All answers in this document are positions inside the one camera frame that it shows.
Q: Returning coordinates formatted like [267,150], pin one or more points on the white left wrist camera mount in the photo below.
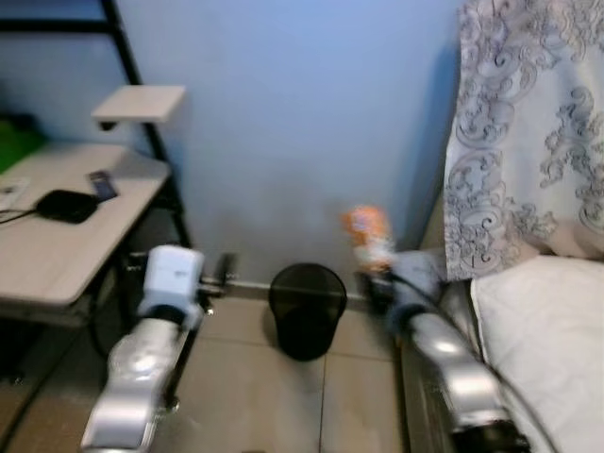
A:
[173,274]

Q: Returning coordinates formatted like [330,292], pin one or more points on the light wooden desk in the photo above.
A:
[66,245]

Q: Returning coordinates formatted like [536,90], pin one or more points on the green object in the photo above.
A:
[17,142]

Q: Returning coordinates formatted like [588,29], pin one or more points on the black round flat device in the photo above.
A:
[66,206]

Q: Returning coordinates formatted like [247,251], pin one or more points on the black mesh waste bin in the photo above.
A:
[307,311]

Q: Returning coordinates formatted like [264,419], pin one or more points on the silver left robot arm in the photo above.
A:
[142,377]

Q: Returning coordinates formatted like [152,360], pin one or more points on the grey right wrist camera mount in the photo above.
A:
[415,278]

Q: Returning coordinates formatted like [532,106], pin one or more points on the orange white toy figure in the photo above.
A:
[366,234]

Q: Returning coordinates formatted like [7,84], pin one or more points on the small light wooden shelf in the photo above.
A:
[142,104]

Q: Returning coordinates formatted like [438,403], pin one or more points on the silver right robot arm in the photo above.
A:
[453,368]

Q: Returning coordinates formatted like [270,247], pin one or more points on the grey floral headboard cloth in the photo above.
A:
[528,132]

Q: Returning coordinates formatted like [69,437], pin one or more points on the dark smartphone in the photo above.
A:
[102,185]

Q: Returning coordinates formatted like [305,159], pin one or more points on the white quilted mattress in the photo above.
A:
[547,359]

